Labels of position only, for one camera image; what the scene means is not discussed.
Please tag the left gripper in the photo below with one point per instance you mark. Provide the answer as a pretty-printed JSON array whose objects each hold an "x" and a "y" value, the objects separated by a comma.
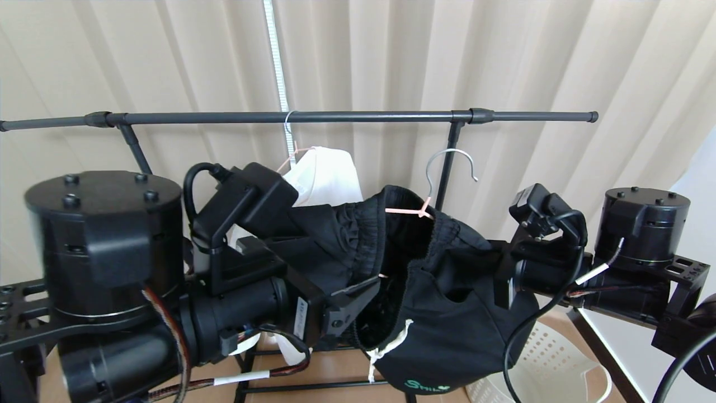
[{"x": 240, "y": 313}]

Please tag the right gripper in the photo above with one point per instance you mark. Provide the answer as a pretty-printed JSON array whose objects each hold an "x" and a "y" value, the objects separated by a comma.
[{"x": 540, "y": 274}]

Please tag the black garment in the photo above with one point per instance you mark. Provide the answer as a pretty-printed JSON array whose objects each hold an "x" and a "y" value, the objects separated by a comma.
[{"x": 447, "y": 313}]

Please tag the white printed t-shirt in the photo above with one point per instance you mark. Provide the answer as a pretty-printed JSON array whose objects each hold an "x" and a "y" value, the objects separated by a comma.
[{"x": 330, "y": 173}]

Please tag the pink clothes hanger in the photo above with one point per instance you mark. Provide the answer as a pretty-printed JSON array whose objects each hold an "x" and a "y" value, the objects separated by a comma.
[
  {"x": 288, "y": 120},
  {"x": 428, "y": 168}
]

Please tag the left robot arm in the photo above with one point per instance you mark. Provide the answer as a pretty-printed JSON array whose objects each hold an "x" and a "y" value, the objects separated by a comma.
[{"x": 100, "y": 246}]

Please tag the white laundry basket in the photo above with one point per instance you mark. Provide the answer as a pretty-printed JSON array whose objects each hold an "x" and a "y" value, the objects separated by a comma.
[{"x": 554, "y": 352}]

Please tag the black clothes rack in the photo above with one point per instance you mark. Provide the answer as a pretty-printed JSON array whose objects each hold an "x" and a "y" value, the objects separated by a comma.
[{"x": 363, "y": 116}]

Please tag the beige curtain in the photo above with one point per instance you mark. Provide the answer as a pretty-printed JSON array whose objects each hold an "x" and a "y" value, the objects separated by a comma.
[{"x": 531, "y": 56}]

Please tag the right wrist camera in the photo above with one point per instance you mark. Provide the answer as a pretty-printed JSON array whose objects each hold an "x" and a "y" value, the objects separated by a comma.
[{"x": 545, "y": 210}]

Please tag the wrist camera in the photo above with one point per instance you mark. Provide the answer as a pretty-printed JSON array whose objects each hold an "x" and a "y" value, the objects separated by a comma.
[
  {"x": 246, "y": 201},
  {"x": 545, "y": 210}
]

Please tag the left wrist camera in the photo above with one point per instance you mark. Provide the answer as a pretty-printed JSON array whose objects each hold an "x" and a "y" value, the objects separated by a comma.
[{"x": 246, "y": 201}]

